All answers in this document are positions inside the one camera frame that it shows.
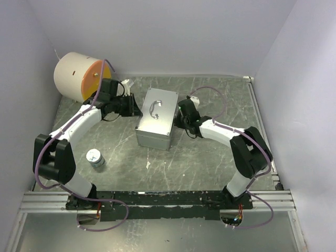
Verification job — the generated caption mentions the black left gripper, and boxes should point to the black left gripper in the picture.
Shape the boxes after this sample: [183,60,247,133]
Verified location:
[112,93,144,118]

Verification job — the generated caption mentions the grey metal case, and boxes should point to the grey metal case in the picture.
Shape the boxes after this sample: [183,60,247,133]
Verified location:
[135,88,179,151]

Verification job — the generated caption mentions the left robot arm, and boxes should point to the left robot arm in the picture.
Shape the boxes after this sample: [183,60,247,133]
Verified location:
[33,78,142,209]

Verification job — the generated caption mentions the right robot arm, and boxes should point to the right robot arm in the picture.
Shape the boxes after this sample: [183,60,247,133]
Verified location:
[174,97,272,209]

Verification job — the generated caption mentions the white cylinder with orange face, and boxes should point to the white cylinder with orange face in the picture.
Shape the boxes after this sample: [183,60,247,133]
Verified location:
[54,52,102,103]

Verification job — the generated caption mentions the white round jar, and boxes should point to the white round jar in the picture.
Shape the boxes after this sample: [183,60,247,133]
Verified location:
[86,149,105,168]

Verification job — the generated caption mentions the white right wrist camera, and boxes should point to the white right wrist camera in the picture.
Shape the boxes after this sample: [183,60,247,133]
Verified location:
[187,96,200,109]

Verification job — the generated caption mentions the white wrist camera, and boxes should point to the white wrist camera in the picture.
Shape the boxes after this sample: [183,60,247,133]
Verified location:
[121,79,134,96]
[187,96,200,109]

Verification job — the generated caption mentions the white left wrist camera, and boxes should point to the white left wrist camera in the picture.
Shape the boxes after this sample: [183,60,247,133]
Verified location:
[121,79,134,96]

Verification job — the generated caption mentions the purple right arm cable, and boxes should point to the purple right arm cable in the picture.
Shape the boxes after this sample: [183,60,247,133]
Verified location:
[190,86,275,229]

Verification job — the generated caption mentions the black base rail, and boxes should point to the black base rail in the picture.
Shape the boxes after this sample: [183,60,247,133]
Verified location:
[66,191,253,222]

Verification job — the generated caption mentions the aluminium frame rail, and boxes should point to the aluminium frame rail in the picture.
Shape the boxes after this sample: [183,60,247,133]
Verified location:
[19,191,296,214]

